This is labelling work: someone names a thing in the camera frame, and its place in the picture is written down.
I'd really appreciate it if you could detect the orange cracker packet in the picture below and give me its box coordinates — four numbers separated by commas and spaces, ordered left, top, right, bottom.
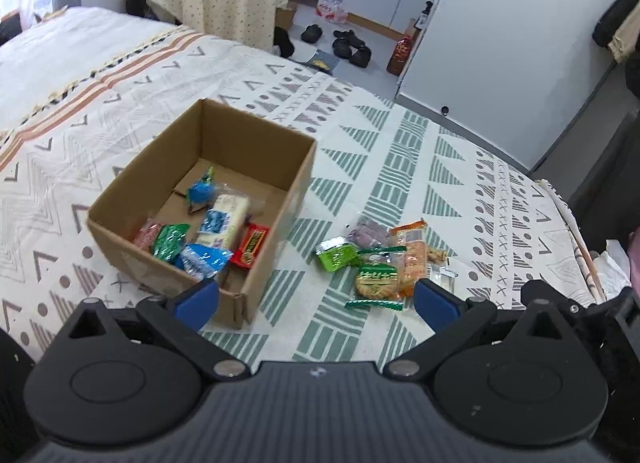
389, 219, 430, 295

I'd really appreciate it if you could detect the dark blue floor packet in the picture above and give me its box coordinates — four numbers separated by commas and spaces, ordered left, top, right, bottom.
304, 55, 337, 76

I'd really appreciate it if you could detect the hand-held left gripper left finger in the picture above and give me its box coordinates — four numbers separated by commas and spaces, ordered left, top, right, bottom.
65, 278, 251, 384

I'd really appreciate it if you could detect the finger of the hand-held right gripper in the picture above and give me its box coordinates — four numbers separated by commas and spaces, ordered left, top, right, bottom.
519, 278, 586, 316

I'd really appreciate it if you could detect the light green snack packet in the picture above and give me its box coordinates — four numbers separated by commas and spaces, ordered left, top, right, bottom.
314, 237, 364, 274

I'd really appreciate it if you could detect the small cardboard box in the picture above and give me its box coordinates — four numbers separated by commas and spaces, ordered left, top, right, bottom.
275, 2, 299, 32

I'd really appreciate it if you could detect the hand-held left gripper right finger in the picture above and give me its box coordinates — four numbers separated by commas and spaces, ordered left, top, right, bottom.
382, 277, 571, 384

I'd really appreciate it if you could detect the brown cardboard box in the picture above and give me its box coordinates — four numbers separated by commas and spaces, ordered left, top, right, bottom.
87, 98, 318, 331

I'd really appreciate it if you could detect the small blue green snack packet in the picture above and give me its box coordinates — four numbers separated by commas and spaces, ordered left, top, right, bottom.
186, 166, 222, 214

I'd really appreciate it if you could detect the clear white snack packet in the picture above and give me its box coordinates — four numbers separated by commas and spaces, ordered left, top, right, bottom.
429, 263, 457, 295

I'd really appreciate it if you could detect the black hanging jacket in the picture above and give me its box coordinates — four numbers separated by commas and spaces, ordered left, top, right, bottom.
591, 0, 640, 46

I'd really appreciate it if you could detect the dark green snack packet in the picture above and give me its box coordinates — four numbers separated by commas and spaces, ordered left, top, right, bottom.
151, 223, 191, 265

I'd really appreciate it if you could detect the green cookie packet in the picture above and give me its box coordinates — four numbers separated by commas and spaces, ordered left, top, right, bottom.
346, 246, 408, 313

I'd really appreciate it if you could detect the red snack bar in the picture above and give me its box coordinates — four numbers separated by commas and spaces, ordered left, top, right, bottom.
229, 224, 271, 270

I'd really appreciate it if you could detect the beige hanging garment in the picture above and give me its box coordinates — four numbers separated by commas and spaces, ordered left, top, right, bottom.
606, 17, 640, 64

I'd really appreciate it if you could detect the white crumpled cloth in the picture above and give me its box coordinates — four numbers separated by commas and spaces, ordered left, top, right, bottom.
589, 237, 635, 300

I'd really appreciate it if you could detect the large red bottle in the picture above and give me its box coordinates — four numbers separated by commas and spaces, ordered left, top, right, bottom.
386, 34, 417, 77

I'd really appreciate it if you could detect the pink snack packet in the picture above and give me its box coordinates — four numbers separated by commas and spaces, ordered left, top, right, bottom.
132, 219, 164, 252

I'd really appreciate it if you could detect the black clothing pile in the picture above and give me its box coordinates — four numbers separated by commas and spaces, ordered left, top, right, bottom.
121, 0, 168, 24

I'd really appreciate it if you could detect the patterned blanket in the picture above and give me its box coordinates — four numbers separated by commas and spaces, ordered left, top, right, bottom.
0, 25, 607, 365

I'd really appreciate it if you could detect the white snack packet purple label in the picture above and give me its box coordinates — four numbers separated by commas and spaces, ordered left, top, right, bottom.
196, 193, 252, 250

